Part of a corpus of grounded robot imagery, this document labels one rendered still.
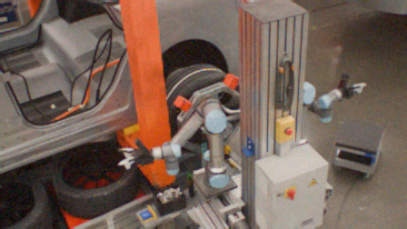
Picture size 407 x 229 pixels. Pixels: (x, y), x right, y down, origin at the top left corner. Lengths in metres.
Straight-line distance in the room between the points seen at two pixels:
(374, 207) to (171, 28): 2.15
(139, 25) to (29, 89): 1.66
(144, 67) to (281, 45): 0.99
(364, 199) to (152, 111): 2.01
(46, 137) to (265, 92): 1.78
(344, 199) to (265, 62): 2.17
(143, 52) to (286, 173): 1.11
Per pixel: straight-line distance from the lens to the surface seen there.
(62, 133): 3.79
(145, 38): 3.09
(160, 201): 3.62
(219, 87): 3.64
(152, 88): 3.25
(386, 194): 4.55
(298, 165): 2.79
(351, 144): 4.44
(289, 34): 2.51
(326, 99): 3.30
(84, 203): 3.87
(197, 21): 3.88
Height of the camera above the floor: 3.04
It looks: 35 degrees down
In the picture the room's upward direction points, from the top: 4 degrees counter-clockwise
